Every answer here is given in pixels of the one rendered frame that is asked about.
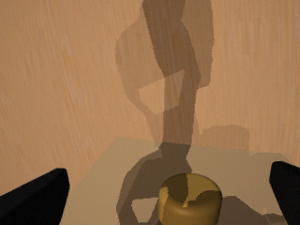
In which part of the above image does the brass door knob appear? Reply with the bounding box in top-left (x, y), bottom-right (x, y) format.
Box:
top-left (157, 173), bottom-right (222, 225)

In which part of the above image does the tan wooden door slab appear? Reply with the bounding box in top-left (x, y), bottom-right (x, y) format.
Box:
top-left (59, 136), bottom-right (295, 225)

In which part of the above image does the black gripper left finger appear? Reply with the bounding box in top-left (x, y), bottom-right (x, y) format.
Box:
top-left (0, 168), bottom-right (69, 225)

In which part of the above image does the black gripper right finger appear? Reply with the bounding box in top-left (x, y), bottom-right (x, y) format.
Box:
top-left (269, 161), bottom-right (300, 225)

